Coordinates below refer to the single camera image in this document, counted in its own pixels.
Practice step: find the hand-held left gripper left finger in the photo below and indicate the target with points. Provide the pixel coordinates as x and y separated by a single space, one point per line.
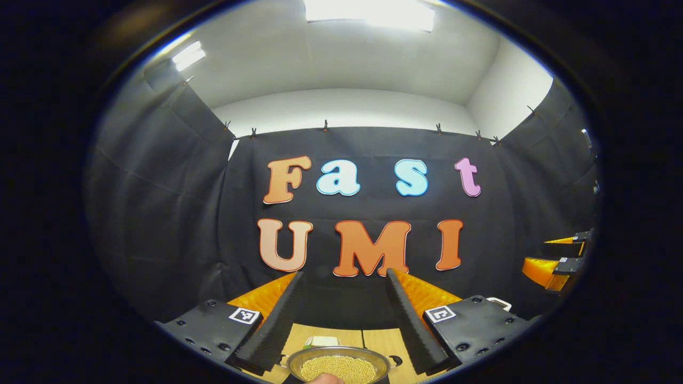
280 325

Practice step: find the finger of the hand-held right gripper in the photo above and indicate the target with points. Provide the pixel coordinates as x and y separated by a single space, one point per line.
544 272
579 240

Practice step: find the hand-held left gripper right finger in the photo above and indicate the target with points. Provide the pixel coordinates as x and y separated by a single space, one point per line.
411 325

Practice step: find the stainless steel pot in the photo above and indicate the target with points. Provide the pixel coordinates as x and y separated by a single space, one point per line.
299 359

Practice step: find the pile of yellow soybeans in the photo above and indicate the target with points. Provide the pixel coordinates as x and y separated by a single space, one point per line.
341 367

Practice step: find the white plate with food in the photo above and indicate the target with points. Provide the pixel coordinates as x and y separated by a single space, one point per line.
323 341

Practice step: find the ceiling light panel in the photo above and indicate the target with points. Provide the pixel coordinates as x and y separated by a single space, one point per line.
188 56
368 13

